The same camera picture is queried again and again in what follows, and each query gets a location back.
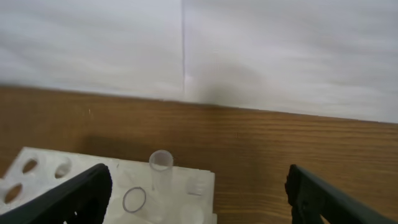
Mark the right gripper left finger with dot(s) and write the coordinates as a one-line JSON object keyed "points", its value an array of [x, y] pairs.
{"points": [[68, 196]]}

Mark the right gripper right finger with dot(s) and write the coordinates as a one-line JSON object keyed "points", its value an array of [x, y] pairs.
{"points": [[326, 202]]}

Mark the white test tube rack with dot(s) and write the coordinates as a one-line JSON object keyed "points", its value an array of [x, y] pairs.
{"points": [[186, 193]]}

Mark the clear test tube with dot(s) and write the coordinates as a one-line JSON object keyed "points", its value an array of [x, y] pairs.
{"points": [[124, 203], [161, 177]]}

